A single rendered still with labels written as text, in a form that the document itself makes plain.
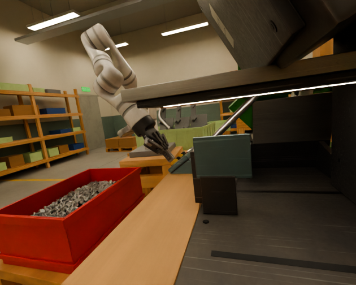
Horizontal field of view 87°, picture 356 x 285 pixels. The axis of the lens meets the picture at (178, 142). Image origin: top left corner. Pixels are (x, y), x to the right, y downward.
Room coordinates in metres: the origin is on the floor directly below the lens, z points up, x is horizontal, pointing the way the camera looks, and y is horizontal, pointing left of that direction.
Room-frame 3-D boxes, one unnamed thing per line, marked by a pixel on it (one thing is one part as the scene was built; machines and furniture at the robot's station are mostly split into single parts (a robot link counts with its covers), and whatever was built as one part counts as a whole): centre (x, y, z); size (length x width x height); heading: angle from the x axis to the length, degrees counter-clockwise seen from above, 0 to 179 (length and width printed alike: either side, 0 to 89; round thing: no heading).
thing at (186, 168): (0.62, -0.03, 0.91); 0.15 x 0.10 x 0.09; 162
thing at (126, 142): (6.51, 1.81, 0.22); 1.20 x 0.81 x 0.44; 68
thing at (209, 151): (0.31, -0.07, 0.97); 0.10 x 0.02 x 0.14; 72
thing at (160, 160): (1.16, 0.16, 0.83); 0.32 x 0.32 x 0.04; 79
